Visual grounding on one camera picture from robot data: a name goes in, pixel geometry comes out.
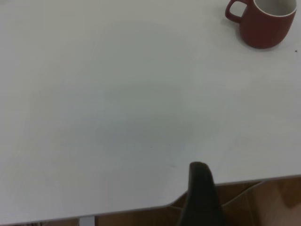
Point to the red ceramic mug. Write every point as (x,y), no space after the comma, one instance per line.
(263,30)

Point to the grey metal table leg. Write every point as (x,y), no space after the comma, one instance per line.
(87,221)

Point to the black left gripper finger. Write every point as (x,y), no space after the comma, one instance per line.
(202,200)

